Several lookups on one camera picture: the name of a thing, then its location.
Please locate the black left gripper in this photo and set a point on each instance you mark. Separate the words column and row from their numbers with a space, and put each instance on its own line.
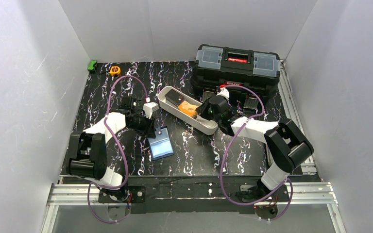
column 151, row 127

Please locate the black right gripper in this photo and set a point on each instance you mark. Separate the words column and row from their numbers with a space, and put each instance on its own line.
column 204, row 109

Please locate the orange card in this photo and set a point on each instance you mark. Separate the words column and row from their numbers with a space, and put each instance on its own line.
column 188, row 109

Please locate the blue leather card holder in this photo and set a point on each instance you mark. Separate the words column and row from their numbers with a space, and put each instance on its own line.
column 161, row 146

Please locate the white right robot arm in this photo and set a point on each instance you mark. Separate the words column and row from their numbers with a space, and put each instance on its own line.
column 287, row 144

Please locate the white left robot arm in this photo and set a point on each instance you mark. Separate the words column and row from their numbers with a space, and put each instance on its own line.
column 86, row 156

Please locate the black card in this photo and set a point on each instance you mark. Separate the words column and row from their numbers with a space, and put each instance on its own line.
column 174, row 97

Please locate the black marbled table mat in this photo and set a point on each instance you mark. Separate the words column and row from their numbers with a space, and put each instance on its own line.
column 195, row 154

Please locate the black plastic toolbox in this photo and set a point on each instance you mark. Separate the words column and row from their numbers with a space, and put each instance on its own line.
column 253, row 75

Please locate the yellow tape measure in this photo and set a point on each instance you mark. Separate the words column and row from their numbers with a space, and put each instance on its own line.
column 114, row 70

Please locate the green small object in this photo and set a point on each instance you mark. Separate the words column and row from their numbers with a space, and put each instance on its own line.
column 92, row 65

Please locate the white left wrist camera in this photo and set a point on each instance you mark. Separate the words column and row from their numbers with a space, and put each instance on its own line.
column 149, row 108

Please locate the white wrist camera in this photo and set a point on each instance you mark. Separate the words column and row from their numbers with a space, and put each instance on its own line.
column 149, row 108
column 223, row 92

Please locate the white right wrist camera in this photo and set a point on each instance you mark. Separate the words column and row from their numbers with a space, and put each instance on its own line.
column 223, row 92

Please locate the aluminium frame rail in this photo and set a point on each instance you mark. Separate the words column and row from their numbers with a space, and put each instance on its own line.
column 195, row 204

